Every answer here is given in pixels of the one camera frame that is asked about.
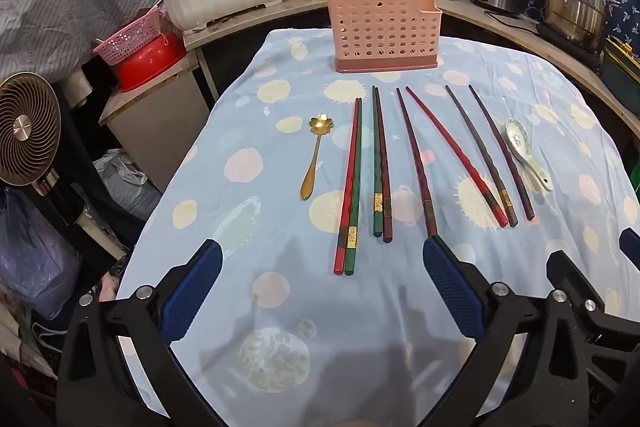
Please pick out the curved white counter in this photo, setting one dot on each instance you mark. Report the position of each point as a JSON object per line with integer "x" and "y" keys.
{"x": 500, "y": 24}

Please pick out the dark red chopstick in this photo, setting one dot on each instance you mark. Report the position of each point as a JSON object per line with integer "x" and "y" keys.
{"x": 384, "y": 177}

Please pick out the green chopstick gold band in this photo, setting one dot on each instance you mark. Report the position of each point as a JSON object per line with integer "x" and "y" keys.
{"x": 356, "y": 187}
{"x": 375, "y": 167}

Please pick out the red chopstick gold band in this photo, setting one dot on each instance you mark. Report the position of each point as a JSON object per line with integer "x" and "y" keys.
{"x": 348, "y": 172}

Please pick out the red plastic basin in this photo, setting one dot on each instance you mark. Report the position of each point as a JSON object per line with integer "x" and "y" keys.
{"x": 150, "y": 67}

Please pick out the blue plastic bag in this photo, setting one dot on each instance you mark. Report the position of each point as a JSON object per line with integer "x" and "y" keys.
{"x": 35, "y": 252}

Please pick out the steel steamer pot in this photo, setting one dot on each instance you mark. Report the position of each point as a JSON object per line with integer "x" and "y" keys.
{"x": 575, "y": 7}

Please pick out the white plastic bag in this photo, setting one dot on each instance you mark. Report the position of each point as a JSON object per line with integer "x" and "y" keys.
{"x": 125, "y": 182}

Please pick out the white ceramic spoon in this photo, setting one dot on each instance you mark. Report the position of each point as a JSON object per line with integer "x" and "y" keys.
{"x": 515, "y": 132}

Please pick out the dark purple chopstick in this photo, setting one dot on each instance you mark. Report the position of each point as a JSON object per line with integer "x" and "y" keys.
{"x": 500, "y": 154}

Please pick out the pink plastic basket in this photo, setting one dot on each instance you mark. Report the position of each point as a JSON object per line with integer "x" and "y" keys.
{"x": 135, "y": 39}

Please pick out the pink perforated utensil holder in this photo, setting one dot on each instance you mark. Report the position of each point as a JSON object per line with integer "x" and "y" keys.
{"x": 380, "y": 37}

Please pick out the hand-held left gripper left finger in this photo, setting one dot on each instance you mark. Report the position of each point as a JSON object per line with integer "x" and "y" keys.
{"x": 192, "y": 292}

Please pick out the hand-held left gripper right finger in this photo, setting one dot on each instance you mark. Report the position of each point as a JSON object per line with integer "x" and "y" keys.
{"x": 450, "y": 292}

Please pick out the small grey cabinet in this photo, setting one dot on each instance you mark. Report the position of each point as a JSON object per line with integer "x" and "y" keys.
{"x": 160, "y": 132}

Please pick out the black induction cooker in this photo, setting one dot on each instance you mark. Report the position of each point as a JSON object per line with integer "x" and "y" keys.
{"x": 550, "y": 38}

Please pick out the maroon chopstick gold band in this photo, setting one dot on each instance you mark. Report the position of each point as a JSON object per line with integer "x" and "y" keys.
{"x": 416, "y": 162}

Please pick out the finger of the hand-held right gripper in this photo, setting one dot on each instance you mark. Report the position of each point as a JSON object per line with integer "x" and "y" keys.
{"x": 631, "y": 249}
{"x": 570, "y": 272}

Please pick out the gold flower spoon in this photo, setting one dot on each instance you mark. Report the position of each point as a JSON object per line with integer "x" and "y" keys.
{"x": 321, "y": 123}

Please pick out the dark brown chopstick gold band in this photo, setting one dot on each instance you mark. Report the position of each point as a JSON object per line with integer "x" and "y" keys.
{"x": 482, "y": 159}

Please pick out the round electric fan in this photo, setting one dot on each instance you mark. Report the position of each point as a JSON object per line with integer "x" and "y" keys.
{"x": 25, "y": 127}

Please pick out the blue dotted tablecloth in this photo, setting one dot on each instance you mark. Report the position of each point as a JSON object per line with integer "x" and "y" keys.
{"x": 240, "y": 227}

